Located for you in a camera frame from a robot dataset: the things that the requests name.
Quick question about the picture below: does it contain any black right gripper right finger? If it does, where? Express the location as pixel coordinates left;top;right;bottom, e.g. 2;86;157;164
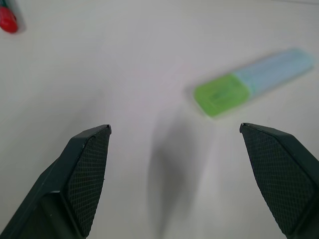
239;122;319;239

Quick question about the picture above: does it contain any green-capped pale blue highlighter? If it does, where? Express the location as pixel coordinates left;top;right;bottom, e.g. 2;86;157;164
193;47;315;119

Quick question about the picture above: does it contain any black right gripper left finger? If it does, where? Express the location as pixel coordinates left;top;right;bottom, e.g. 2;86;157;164
0;124;112;239

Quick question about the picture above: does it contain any red-capped marker pen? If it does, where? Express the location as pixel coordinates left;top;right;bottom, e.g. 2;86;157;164
0;0;27;34

